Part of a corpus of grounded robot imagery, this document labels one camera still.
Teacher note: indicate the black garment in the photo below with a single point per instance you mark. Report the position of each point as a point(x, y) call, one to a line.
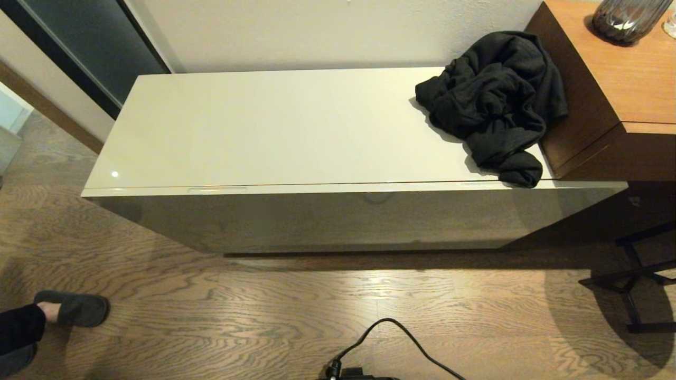
point(491, 95)

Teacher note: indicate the glossy beige low cabinet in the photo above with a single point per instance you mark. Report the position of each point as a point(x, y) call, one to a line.
point(264, 126)

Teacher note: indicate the dark ribbed glass vase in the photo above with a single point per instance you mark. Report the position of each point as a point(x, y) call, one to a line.
point(626, 21)

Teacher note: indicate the dark glass door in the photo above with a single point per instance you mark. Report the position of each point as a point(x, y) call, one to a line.
point(90, 47)

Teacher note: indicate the black metal stand legs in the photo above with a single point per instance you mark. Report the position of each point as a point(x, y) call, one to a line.
point(634, 285)

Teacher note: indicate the brown wooden desk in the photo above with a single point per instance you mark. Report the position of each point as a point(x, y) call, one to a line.
point(607, 89)

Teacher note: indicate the robot base housing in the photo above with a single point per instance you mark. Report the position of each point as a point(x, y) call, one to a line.
point(359, 376)

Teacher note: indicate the brown wooden wall trim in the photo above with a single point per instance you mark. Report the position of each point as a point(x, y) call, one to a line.
point(50, 111)

